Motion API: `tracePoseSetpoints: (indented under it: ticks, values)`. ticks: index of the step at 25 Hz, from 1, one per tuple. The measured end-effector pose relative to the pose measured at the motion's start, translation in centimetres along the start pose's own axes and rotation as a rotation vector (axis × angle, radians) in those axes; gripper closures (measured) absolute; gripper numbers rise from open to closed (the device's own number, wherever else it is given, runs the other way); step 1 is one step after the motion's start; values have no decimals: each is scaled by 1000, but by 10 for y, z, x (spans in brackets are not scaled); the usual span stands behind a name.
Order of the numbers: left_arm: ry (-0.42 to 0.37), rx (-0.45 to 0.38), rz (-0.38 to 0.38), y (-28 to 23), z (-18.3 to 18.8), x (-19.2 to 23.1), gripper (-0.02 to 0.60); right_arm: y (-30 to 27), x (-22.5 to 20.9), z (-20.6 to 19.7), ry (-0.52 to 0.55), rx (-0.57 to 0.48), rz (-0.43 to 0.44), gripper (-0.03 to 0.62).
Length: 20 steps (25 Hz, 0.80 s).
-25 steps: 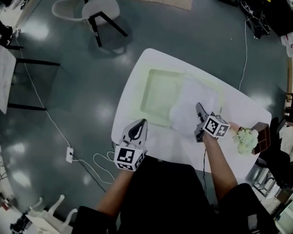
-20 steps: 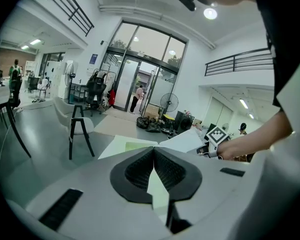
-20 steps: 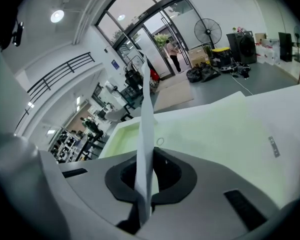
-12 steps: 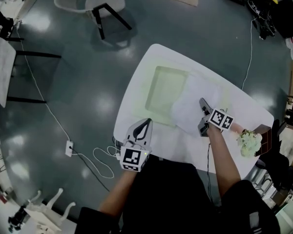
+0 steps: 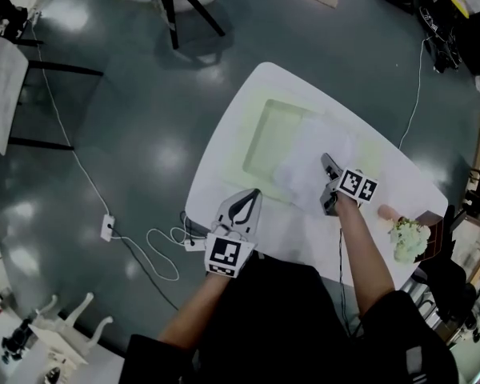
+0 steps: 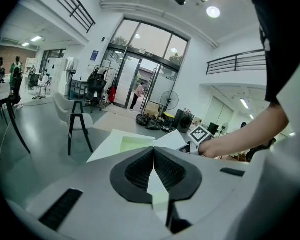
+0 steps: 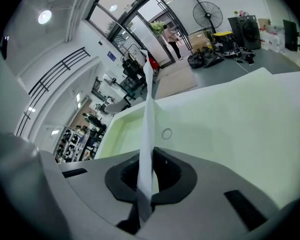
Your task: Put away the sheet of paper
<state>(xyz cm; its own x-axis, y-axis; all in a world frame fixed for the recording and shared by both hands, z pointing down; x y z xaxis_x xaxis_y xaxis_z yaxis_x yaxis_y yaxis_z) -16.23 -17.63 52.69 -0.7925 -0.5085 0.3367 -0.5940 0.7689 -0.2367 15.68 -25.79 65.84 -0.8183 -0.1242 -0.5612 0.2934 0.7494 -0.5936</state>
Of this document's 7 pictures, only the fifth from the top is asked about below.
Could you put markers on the black office chair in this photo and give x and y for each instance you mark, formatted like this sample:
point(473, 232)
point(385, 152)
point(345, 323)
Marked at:
point(448, 290)

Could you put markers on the person's left forearm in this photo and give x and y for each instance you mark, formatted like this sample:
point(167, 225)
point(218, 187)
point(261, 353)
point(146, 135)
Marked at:
point(192, 314)

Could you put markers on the person's right forearm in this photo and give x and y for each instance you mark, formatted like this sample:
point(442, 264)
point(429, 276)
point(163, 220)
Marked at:
point(364, 254)

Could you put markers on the white power strip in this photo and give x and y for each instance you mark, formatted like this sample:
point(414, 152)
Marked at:
point(108, 227)
point(194, 246)

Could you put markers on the person's black clothing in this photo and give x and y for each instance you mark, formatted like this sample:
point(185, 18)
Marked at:
point(276, 326)

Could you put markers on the black printed bag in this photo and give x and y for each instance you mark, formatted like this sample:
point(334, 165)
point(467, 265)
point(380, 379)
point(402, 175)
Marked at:
point(432, 20)

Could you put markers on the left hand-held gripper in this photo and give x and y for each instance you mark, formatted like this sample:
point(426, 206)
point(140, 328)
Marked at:
point(224, 250)

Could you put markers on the white cloth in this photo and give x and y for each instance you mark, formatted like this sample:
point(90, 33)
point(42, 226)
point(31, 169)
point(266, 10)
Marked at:
point(304, 162)

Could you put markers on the brown wooden desk organizer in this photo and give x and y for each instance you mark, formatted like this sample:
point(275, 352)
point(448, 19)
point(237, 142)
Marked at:
point(436, 234)

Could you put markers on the grey table with black legs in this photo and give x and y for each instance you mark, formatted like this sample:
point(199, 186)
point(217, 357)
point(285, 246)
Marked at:
point(4, 90)

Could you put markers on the white flowers in pink vase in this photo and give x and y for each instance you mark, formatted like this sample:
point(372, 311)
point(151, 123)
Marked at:
point(408, 238)

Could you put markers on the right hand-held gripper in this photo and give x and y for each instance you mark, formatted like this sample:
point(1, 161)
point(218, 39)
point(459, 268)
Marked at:
point(358, 184)

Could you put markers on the pale green sink tray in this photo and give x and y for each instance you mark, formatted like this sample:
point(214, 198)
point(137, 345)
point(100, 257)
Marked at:
point(272, 134)

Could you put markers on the white curved-leg furniture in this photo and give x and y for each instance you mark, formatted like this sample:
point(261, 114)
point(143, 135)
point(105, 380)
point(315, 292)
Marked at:
point(70, 326)

